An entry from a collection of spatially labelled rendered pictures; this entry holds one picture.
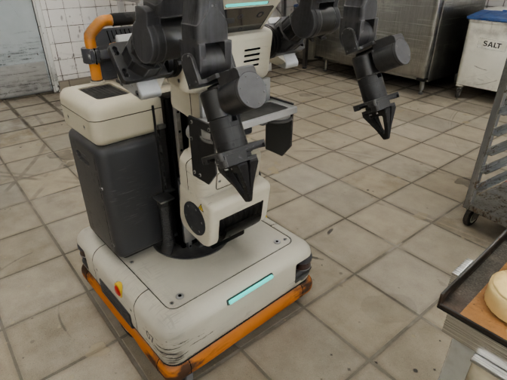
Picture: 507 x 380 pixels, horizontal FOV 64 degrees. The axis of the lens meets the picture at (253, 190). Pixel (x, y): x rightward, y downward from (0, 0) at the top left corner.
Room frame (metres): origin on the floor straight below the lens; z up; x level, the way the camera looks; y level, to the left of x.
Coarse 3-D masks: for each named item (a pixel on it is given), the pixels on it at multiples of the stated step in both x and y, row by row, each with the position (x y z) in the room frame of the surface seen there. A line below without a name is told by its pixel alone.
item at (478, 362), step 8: (472, 360) 0.23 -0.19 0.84; (480, 360) 0.23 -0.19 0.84; (488, 360) 0.23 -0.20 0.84; (472, 368) 0.23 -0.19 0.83; (480, 368) 0.23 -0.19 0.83; (488, 368) 0.23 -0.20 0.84; (496, 368) 0.23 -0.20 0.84; (472, 376) 0.23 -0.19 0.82; (480, 376) 0.23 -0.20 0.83; (488, 376) 0.22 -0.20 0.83; (496, 376) 0.22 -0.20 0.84; (504, 376) 0.22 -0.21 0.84
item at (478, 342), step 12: (468, 264) 0.28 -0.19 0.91; (456, 276) 0.27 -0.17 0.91; (444, 324) 0.26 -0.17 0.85; (456, 324) 0.26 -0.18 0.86; (456, 336) 0.26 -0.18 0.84; (468, 336) 0.25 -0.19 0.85; (480, 336) 0.24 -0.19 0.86; (480, 348) 0.24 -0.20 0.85; (492, 348) 0.23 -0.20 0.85; (504, 348) 0.23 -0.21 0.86; (492, 360) 0.23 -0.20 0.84; (504, 360) 0.23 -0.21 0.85
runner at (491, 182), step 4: (504, 172) 1.75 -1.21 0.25; (496, 176) 1.72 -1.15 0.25; (500, 176) 1.74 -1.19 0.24; (504, 176) 1.75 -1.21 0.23; (484, 180) 1.66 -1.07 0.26; (488, 180) 1.68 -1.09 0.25; (492, 180) 1.70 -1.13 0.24; (496, 180) 1.71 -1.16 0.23; (500, 180) 1.71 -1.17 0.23; (504, 180) 1.71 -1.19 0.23; (476, 184) 1.63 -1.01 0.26; (480, 184) 1.64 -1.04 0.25; (484, 184) 1.67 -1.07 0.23; (488, 184) 1.68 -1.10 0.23; (492, 184) 1.68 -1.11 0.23; (496, 184) 1.68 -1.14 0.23; (476, 188) 1.63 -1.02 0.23; (480, 188) 1.63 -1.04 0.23; (484, 188) 1.63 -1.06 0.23
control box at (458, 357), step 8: (456, 344) 0.29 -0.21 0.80; (448, 352) 0.29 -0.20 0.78; (456, 352) 0.28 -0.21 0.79; (464, 352) 0.28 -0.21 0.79; (472, 352) 0.27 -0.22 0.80; (448, 360) 0.29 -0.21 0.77; (456, 360) 0.28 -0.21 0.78; (464, 360) 0.28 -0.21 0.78; (448, 368) 0.29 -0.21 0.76; (456, 368) 0.28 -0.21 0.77; (464, 368) 0.28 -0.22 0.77; (440, 376) 0.29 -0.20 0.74; (448, 376) 0.28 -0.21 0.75; (456, 376) 0.28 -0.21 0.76; (464, 376) 0.27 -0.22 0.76
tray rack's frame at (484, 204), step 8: (504, 184) 1.82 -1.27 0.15; (488, 192) 1.74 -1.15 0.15; (496, 192) 1.74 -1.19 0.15; (504, 192) 1.74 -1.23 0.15; (480, 200) 1.67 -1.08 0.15; (488, 200) 1.67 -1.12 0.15; (496, 200) 1.67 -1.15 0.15; (504, 200) 1.67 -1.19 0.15; (472, 208) 1.61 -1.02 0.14; (480, 208) 1.59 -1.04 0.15; (488, 208) 1.59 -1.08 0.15; (496, 208) 1.59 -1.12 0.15; (504, 208) 1.59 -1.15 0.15; (472, 216) 1.65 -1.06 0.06; (488, 216) 1.55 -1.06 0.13; (496, 216) 1.52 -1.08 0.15; (504, 216) 1.52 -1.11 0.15; (504, 224) 1.49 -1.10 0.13
